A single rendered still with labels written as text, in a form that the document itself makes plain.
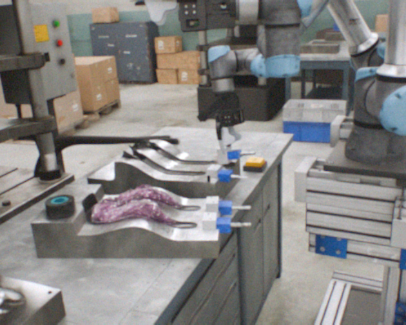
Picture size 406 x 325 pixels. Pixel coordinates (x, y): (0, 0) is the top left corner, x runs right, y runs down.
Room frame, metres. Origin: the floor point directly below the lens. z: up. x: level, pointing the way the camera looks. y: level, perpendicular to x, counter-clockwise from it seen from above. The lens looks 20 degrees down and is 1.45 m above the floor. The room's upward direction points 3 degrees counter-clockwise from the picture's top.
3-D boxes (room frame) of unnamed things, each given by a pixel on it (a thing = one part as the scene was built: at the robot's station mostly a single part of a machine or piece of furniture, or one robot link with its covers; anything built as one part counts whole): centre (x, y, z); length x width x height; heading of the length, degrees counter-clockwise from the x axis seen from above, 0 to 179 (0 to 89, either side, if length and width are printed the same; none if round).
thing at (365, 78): (1.11, -0.44, 1.20); 0.13 x 0.12 x 0.14; 179
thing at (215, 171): (1.40, -0.07, 0.89); 0.13 x 0.05 x 0.05; 67
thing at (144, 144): (1.54, 0.15, 0.92); 0.35 x 0.16 x 0.09; 67
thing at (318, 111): (4.60, -1.15, 0.28); 0.61 x 0.41 x 0.15; 67
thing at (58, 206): (1.15, 0.41, 0.93); 0.08 x 0.08 x 0.04
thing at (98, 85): (6.38, 1.89, 0.37); 1.20 x 0.82 x 0.74; 75
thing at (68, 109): (5.40, 2.14, 0.47); 1.22 x 0.80 x 0.94; 71
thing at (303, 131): (4.60, -1.15, 0.11); 0.61 x 0.41 x 0.22; 67
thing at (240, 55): (1.57, -0.17, 1.24); 0.11 x 0.11 x 0.08; 12
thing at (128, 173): (1.56, 0.16, 0.87); 0.50 x 0.26 x 0.14; 67
